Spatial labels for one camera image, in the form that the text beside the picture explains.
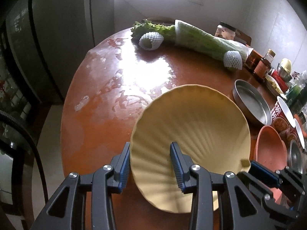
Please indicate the brown sauce bottle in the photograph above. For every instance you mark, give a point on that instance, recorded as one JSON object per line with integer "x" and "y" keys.
{"x": 264, "y": 65}

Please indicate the yellow fluted plate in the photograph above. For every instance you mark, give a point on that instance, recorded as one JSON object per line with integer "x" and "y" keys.
{"x": 207, "y": 125}

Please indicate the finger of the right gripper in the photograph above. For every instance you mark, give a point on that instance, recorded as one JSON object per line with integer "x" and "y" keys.
{"x": 292, "y": 183}
{"x": 260, "y": 180}

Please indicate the wrapped napa cabbage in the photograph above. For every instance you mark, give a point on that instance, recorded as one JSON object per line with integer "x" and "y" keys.
{"x": 198, "y": 40}

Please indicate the steel pan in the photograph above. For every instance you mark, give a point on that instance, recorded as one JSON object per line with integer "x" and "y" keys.
{"x": 251, "y": 103}

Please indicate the wooden chair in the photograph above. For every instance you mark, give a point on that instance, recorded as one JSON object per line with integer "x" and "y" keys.
{"x": 242, "y": 38}

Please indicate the steel bowl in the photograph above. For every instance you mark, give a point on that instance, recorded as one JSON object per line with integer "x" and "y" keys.
{"x": 295, "y": 157}

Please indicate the red chili sauce jar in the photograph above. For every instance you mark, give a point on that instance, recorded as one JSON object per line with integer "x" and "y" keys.
{"x": 252, "y": 61}

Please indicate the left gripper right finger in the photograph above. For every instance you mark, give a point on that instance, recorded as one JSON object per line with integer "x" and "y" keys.
{"x": 238, "y": 207}

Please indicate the green liquid plastic bottle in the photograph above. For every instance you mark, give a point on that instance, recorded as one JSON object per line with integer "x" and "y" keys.
{"x": 296, "y": 94}

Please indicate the white paper bowl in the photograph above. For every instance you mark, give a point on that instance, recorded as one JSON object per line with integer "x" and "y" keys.
{"x": 300, "y": 134}

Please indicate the green lettuce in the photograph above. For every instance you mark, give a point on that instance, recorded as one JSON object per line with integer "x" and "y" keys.
{"x": 139, "y": 29}

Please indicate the foam net fruit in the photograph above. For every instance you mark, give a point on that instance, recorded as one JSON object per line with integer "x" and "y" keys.
{"x": 232, "y": 60}
{"x": 151, "y": 41}

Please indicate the red box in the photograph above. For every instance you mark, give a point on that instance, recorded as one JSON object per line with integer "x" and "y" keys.
{"x": 282, "y": 84}

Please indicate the red instant noodle cup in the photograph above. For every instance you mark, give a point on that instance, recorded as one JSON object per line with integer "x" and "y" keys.
{"x": 283, "y": 121}

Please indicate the pink plastic plate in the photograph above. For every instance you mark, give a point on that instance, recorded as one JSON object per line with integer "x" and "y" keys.
{"x": 270, "y": 150}

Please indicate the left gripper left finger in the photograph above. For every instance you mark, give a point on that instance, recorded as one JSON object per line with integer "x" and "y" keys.
{"x": 66, "y": 208}

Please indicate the foam net fruit left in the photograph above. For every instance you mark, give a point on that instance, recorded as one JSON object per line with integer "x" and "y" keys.
{"x": 151, "y": 41}

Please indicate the grey refrigerator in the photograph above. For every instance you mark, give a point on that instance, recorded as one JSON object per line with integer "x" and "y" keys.
{"x": 42, "y": 44}

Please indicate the foam net fruit right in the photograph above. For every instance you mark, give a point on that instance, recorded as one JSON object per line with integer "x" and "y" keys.
{"x": 232, "y": 60}

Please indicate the clear jar black lid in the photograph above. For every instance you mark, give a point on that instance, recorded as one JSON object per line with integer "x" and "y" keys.
{"x": 225, "y": 31}

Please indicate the white dish with food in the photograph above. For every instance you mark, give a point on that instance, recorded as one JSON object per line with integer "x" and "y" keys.
{"x": 274, "y": 87}

